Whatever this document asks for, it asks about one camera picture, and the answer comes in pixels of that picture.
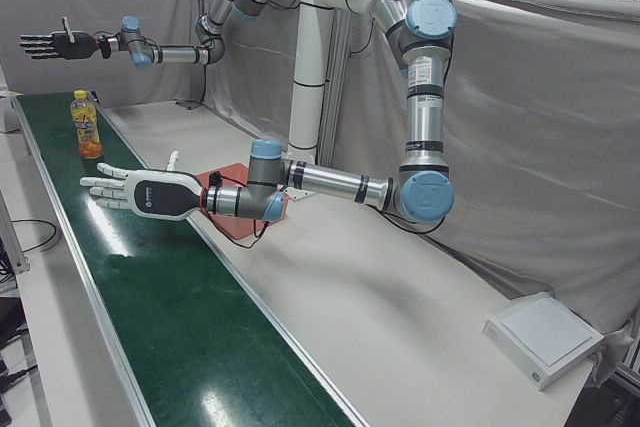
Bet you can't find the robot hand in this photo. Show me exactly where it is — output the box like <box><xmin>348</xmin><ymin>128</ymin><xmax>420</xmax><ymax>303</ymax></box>
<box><xmin>79</xmin><ymin>150</ymin><xmax>207</xmax><ymax>222</ymax></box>
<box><xmin>18</xmin><ymin>16</ymin><xmax>101</xmax><ymax>62</ymax></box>

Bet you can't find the pink plastic basket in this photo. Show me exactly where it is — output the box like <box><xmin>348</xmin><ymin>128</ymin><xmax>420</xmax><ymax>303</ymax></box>
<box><xmin>192</xmin><ymin>161</ymin><xmax>292</xmax><ymax>242</ymax></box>

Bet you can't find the orange juice bottle yellow cap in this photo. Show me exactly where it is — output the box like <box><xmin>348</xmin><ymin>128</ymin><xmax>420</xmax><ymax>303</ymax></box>
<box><xmin>69</xmin><ymin>89</ymin><xmax>105</xmax><ymax>161</ymax></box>

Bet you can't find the white box with knob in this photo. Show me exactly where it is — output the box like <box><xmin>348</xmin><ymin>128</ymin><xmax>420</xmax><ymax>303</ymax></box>
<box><xmin>0</xmin><ymin>91</ymin><xmax>21</xmax><ymax>134</ymax></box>

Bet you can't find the green belt conveyor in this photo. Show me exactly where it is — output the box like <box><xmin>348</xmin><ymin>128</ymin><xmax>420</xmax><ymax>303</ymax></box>
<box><xmin>9</xmin><ymin>90</ymin><xmax>371</xmax><ymax>427</ymax></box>

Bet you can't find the aluminium table leg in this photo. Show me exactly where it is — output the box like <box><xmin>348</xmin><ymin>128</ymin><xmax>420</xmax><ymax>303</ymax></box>
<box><xmin>0</xmin><ymin>191</ymin><xmax>29</xmax><ymax>276</ymax></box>

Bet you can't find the white robot torso column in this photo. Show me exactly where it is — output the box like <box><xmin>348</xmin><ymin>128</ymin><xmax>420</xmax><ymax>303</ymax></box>
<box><xmin>244</xmin><ymin>0</ymin><xmax>421</xmax><ymax>158</ymax></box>

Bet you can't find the grey fabric curtain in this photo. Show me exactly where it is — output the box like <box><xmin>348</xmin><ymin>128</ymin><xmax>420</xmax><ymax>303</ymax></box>
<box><xmin>0</xmin><ymin>0</ymin><xmax>640</xmax><ymax>388</ymax></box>

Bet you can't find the flat white box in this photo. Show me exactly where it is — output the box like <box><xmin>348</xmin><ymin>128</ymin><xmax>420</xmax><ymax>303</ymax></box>
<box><xmin>482</xmin><ymin>291</ymin><xmax>606</xmax><ymax>392</ymax></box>

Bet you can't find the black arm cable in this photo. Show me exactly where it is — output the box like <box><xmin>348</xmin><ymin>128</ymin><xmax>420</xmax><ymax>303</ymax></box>
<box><xmin>212</xmin><ymin>172</ymin><xmax>281</xmax><ymax>250</ymax></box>

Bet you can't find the aluminium profile post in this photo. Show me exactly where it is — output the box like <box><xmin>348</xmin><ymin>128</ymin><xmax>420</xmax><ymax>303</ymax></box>
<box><xmin>319</xmin><ymin>9</ymin><xmax>354</xmax><ymax>163</ymax></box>

